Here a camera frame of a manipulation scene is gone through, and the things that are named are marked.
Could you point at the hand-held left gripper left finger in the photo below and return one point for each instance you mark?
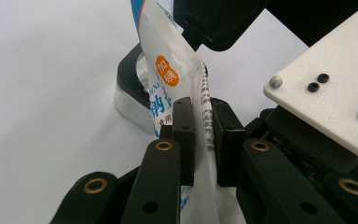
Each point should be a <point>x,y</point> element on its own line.
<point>185,140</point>

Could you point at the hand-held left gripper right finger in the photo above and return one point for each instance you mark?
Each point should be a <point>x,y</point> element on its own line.
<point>228,143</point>

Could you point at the white and blue plastic bag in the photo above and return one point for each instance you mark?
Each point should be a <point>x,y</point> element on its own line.
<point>171,56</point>

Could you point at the clear container with black lid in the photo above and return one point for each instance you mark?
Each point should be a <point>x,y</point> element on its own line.
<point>217,25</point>

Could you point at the white paper sheet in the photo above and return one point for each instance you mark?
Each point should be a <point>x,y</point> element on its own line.
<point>43,93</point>

